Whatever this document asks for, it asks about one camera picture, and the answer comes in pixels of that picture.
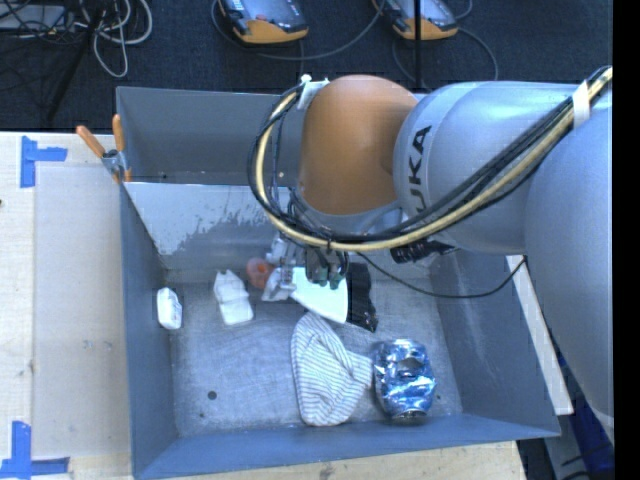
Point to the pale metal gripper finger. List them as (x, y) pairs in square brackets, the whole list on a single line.
[(278, 254), (278, 287)]

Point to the white flat wedge piece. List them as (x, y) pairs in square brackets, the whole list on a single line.
[(324, 302)]

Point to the white plastic bottle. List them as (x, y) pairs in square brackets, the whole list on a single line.
[(233, 300)]

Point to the black ribbed packet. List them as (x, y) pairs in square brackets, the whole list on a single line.
[(361, 298)]

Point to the grey metal bin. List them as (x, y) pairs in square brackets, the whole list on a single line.
[(240, 368)]

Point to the white striped cloth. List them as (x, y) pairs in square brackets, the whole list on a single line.
[(322, 373)]

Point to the small white plastic box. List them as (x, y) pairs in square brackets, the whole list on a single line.
[(169, 309)]

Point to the crushed blue silver can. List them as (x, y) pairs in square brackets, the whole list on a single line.
[(404, 378)]

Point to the pale wood flat board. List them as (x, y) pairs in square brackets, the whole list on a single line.
[(75, 308)]

